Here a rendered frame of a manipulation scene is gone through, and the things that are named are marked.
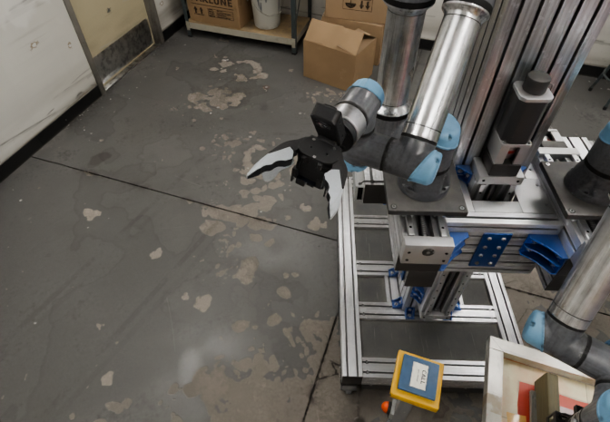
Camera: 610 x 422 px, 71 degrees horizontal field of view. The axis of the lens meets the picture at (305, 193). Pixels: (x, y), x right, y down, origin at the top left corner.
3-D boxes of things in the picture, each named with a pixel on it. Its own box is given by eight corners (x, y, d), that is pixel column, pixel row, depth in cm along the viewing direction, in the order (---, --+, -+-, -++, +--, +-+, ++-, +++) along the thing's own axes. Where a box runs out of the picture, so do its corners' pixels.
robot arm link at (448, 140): (445, 179, 114) (458, 139, 104) (397, 162, 118) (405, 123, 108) (457, 152, 121) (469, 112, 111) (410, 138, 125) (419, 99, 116)
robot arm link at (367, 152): (376, 184, 92) (383, 145, 84) (329, 167, 96) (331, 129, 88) (388, 162, 97) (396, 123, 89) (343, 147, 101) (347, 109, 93)
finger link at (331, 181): (342, 234, 69) (332, 190, 75) (349, 212, 65) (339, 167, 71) (324, 235, 69) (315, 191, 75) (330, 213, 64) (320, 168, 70)
